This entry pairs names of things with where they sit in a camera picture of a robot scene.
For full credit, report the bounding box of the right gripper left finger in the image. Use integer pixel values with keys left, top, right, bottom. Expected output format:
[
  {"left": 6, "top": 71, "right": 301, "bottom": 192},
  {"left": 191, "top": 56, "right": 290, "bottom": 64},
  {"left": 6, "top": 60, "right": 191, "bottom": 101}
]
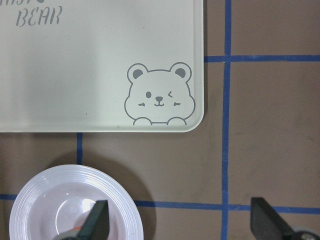
[{"left": 76, "top": 200, "right": 110, "bottom": 240}]

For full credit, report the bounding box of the white round plate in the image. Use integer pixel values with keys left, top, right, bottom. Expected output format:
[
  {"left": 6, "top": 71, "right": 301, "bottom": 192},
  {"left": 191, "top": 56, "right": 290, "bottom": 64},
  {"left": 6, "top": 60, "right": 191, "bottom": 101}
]
[{"left": 9, "top": 164, "right": 144, "bottom": 240}]

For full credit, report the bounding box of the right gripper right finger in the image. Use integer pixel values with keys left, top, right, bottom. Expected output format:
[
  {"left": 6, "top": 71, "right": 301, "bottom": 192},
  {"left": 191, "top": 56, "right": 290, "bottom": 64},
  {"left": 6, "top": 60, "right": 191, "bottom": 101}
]
[{"left": 250, "top": 197, "right": 293, "bottom": 240}]

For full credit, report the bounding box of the cream bear tray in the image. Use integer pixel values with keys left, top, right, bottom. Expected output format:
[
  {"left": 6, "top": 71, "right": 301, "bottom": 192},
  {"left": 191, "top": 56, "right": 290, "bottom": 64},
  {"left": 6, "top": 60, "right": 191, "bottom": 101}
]
[{"left": 0, "top": 0, "right": 205, "bottom": 133}]

